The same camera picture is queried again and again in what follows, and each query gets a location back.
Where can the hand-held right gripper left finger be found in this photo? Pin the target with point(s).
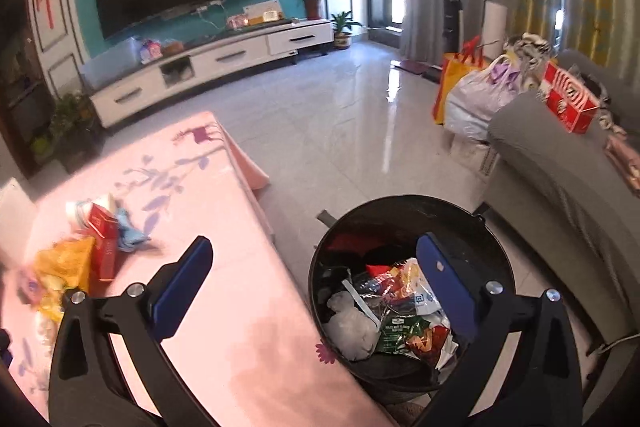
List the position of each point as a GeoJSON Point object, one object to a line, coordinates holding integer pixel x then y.
{"type": "Point", "coordinates": [182, 282]}

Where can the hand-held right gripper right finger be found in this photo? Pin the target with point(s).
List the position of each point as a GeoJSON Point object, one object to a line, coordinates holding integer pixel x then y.
{"type": "Point", "coordinates": [445, 287]}

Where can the clear colourful snack wrapper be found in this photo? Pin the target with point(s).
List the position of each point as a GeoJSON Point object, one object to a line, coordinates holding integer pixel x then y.
{"type": "Point", "coordinates": [395, 282]}

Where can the orange red snack wrapper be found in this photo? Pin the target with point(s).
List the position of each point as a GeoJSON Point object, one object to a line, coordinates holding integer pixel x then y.
{"type": "Point", "coordinates": [430, 344]}

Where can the green snack wrapper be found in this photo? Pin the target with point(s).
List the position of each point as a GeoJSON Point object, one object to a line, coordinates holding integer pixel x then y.
{"type": "Point", "coordinates": [400, 334]}

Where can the black trash bin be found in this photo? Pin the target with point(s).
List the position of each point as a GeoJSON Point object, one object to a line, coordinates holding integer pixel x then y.
{"type": "Point", "coordinates": [450, 217]}

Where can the blue face mask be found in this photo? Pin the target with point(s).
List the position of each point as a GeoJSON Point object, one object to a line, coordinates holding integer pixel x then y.
{"type": "Point", "coordinates": [130, 232]}

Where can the white plastic spoon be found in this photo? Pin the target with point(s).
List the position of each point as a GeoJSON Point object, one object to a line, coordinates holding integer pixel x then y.
{"type": "Point", "coordinates": [357, 299]}

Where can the red package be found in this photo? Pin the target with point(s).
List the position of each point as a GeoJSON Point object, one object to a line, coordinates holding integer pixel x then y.
{"type": "Point", "coordinates": [102, 232]}

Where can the yellow snack wrapper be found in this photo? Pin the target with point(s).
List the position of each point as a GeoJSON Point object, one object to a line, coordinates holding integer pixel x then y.
{"type": "Point", "coordinates": [65, 262]}

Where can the striped white paper cup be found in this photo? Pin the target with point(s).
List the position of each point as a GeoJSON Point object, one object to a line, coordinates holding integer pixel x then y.
{"type": "Point", "coordinates": [82, 212]}

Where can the white tissue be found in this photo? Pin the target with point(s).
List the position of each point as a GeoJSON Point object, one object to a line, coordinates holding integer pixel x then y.
{"type": "Point", "coordinates": [45, 327]}

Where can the small pink wrapper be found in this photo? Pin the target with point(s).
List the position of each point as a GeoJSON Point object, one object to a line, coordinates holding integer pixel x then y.
{"type": "Point", "coordinates": [30, 287]}

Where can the pink leaf print tablecloth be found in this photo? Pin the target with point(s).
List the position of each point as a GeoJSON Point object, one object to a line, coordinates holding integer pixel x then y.
{"type": "Point", "coordinates": [200, 187]}

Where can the white cardboard box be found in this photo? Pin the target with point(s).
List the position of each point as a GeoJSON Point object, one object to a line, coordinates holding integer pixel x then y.
{"type": "Point", "coordinates": [475, 159]}

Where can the grey sofa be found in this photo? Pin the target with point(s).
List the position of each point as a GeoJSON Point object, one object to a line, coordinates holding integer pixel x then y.
{"type": "Point", "coordinates": [550, 177]}

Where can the white purple plastic bag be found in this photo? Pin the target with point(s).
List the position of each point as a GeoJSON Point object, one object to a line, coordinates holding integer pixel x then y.
{"type": "Point", "coordinates": [475, 102]}

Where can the potted plants on stand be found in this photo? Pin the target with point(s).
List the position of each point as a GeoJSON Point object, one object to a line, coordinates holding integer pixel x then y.
{"type": "Point", "coordinates": [70, 122]}

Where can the yellow red shopping bag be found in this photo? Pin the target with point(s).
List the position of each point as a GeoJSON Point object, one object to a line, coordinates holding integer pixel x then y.
{"type": "Point", "coordinates": [447, 77]}

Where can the pink cloth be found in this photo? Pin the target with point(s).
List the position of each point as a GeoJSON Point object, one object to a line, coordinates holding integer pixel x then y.
{"type": "Point", "coordinates": [622, 162]}

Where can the dark red door mat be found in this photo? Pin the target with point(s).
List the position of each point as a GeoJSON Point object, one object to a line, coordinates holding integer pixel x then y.
{"type": "Point", "coordinates": [415, 67]}

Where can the red white box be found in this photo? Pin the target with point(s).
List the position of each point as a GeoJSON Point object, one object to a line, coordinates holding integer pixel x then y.
{"type": "Point", "coordinates": [570, 99]}

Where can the blue storage bin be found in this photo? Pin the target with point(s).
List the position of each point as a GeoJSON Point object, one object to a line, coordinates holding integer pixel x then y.
{"type": "Point", "coordinates": [110, 67]}

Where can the white television cabinet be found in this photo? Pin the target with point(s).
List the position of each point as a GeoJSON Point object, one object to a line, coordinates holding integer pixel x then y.
{"type": "Point", "coordinates": [225, 57]}

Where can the small colourful boxes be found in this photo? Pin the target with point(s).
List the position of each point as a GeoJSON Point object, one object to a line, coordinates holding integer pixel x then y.
{"type": "Point", "coordinates": [150, 49]}

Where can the dark display cabinet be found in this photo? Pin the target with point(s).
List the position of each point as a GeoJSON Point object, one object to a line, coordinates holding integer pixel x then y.
{"type": "Point", "coordinates": [20, 107]}

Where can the black white patterned cloth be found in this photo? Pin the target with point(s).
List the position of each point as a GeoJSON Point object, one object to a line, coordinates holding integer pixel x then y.
{"type": "Point", "coordinates": [530, 52]}

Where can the pink small box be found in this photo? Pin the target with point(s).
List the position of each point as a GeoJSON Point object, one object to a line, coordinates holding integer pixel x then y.
{"type": "Point", "coordinates": [238, 22]}

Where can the white floor appliance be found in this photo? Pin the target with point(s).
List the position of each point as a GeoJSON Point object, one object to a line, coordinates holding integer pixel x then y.
{"type": "Point", "coordinates": [495, 22]}

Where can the small potted floor plant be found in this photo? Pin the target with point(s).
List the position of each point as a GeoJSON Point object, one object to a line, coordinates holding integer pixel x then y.
{"type": "Point", "coordinates": [344, 32]}

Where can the desk calendar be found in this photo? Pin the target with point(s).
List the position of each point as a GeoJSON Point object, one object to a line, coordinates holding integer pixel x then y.
{"type": "Point", "coordinates": [262, 12]}

